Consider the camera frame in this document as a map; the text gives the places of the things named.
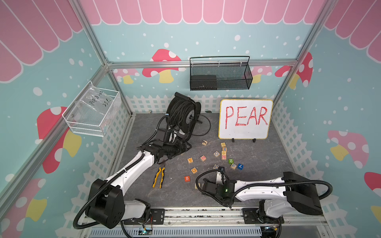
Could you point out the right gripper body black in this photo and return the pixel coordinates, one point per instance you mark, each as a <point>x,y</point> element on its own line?
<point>212,184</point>

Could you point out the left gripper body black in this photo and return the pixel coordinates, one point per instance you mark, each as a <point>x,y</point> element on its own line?
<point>171,149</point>

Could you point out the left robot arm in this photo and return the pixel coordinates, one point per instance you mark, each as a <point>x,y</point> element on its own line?
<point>106,204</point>

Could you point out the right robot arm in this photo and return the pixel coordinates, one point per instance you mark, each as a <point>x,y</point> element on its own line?
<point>278,196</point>

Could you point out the whiteboard with red PEAR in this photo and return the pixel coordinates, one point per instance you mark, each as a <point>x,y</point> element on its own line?
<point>244,118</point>

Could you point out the yellow black pliers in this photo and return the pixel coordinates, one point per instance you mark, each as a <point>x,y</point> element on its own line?
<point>159,177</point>

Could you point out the wooden block beside blue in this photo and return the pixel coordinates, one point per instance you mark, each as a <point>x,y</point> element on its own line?
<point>233,166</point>

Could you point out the blue 7 block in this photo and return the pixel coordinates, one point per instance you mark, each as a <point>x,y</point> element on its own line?
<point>240,166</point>

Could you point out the wooden Q block orange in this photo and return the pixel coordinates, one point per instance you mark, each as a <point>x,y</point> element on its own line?
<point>194,170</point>

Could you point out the wooden N block stack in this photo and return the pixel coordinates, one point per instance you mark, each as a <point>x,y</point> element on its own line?
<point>224,155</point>

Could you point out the black box in basket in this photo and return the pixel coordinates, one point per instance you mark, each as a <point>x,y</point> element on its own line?
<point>203,82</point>

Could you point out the black cable reel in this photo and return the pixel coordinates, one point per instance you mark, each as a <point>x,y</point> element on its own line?
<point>183,114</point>

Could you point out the clear plastic wall bin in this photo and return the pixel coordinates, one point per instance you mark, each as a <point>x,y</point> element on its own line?
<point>93,110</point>

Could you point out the black wire mesh basket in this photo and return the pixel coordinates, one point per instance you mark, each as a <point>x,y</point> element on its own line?
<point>233,72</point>

